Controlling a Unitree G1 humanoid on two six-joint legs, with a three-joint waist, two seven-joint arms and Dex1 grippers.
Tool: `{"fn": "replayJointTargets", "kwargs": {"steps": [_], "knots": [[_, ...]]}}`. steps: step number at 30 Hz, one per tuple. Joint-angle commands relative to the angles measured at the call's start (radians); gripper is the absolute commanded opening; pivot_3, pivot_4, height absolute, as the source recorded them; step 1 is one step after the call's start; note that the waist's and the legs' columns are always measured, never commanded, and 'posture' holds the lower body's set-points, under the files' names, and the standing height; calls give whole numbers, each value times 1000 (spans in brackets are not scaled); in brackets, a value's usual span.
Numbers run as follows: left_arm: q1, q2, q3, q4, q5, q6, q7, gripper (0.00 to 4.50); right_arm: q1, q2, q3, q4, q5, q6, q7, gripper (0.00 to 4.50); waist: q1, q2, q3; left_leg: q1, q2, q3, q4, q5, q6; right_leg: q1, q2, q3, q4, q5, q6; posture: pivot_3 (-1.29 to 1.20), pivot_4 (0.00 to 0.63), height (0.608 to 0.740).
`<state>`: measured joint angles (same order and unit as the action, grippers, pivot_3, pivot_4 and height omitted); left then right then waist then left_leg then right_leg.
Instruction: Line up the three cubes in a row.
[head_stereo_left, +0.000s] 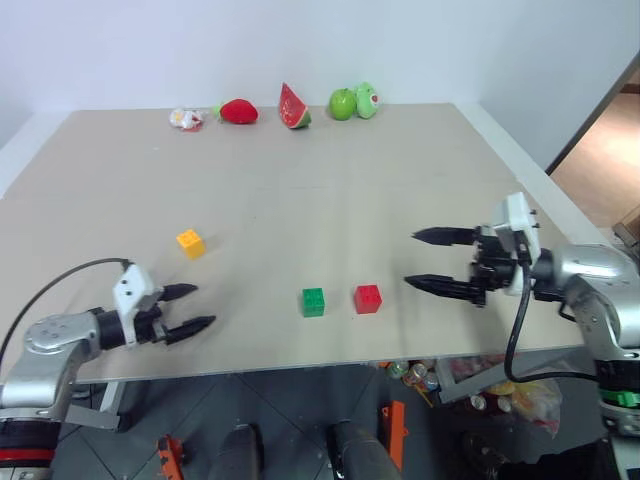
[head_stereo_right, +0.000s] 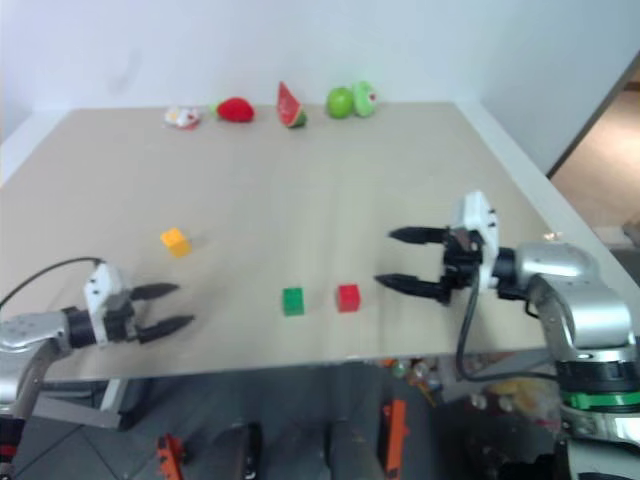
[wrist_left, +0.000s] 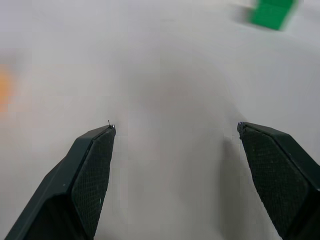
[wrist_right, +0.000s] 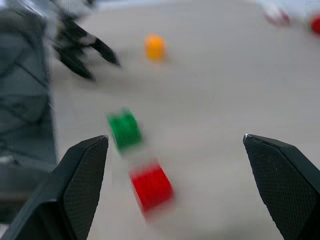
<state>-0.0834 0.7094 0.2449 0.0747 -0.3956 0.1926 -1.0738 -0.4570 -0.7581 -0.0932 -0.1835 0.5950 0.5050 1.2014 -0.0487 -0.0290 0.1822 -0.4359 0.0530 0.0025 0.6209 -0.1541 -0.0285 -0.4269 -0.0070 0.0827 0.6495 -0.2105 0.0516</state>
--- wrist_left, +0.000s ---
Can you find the orange cube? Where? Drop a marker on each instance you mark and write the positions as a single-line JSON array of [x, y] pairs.
[[3, 86]]

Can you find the green cube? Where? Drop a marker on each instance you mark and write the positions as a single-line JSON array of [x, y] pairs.
[[271, 13]]

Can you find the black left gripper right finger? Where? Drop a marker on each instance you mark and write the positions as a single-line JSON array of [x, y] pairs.
[[280, 175]]

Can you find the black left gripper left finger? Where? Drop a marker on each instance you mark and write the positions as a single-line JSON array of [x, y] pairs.
[[75, 185]]

